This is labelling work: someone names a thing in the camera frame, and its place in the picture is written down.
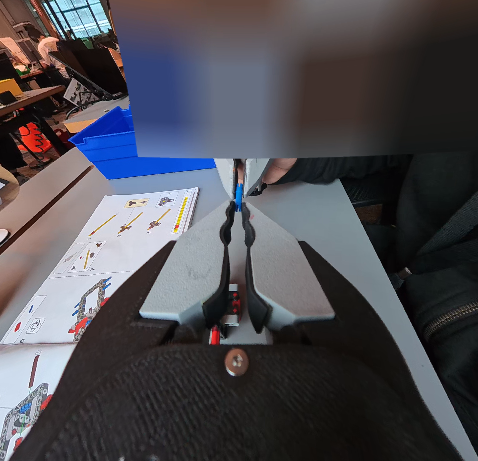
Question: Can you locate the person's right hand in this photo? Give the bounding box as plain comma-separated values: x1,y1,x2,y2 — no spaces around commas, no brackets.
263,158,298,185

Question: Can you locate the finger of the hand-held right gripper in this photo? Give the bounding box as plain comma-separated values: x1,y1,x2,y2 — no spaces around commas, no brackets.
243,158,275,198
215,158,239,200

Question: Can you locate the large window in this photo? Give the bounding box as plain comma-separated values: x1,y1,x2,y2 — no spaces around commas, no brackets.
37,0,113,40

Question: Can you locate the black and white printed board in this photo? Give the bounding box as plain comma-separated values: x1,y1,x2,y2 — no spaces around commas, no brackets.
63,77,103,106

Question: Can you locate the black mesh office chair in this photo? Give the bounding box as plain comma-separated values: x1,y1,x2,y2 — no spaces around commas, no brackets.
342,177,402,208

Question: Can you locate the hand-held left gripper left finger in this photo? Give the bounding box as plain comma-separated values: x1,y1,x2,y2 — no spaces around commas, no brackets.
139,201,235,329

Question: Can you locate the person's right forearm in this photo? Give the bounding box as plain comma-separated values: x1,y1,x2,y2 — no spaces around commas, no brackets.
284,155,411,186

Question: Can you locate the cardboard sheet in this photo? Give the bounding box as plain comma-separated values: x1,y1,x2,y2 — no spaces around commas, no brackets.
63,117,98,133

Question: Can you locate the black lego frame assembly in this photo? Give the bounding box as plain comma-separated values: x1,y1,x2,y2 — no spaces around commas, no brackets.
209,282,243,346

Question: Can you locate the wooden desk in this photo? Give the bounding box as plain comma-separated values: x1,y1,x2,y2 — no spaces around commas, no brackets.
0,85,66,118

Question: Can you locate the lego instruction booklet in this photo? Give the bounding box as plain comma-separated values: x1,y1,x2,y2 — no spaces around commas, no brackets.
0,187,199,456

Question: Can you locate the black bag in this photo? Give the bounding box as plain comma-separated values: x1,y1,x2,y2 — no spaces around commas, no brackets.
388,192,478,443

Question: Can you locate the blue plastic bin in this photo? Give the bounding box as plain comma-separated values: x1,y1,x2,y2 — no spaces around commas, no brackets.
68,106,217,180

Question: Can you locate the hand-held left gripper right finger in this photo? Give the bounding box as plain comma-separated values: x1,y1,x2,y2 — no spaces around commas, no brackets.
240,202,335,335

